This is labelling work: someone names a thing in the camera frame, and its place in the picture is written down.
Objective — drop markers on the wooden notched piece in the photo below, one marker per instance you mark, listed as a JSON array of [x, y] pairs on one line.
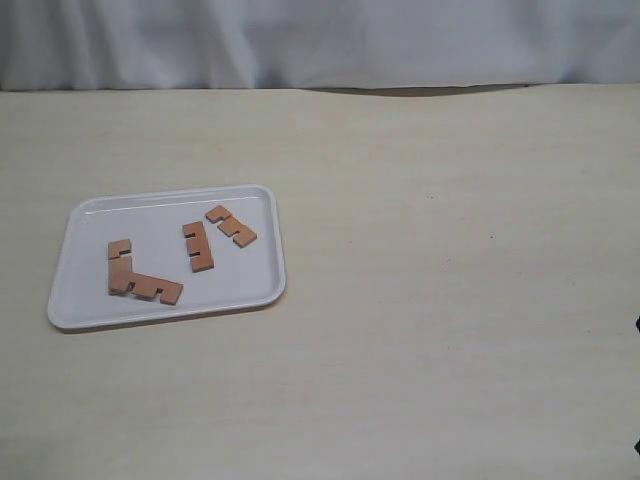
[[148, 287], [120, 267], [198, 247], [228, 224]]

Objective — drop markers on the white plastic tray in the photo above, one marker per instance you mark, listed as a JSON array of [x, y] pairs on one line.
[[242, 278]]

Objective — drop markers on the white cloth backdrop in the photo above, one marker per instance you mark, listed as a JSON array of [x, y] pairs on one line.
[[90, 45]]

